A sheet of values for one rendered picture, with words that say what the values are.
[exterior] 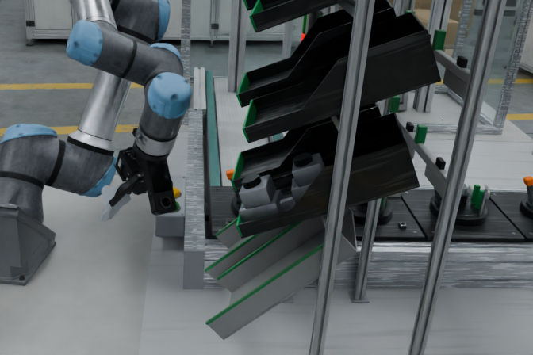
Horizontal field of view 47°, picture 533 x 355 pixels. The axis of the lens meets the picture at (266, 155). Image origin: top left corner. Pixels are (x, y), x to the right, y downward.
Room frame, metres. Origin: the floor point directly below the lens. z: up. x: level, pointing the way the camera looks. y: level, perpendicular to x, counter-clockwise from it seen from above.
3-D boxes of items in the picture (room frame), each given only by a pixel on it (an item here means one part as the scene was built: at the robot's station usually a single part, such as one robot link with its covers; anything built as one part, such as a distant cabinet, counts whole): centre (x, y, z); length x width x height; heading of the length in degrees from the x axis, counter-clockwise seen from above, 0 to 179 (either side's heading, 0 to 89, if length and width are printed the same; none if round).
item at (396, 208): (1.33, -0.25, 1.01); 0.24 x 0.24 x 0.13; 8
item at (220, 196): (1.29, 0.00, 0.96); 0.24 x 0.24 x 0.02; 8
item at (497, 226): (1.36, -0.49, 1.01); 0.24 x 0.24 x 0.13; 8
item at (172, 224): (1.35, 0.23, 0.93); 0.21 x 0.07 x 0.06; 8
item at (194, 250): (1.54, 0.19, 0.91); 0.89 x 0.06 x 0.11; 8
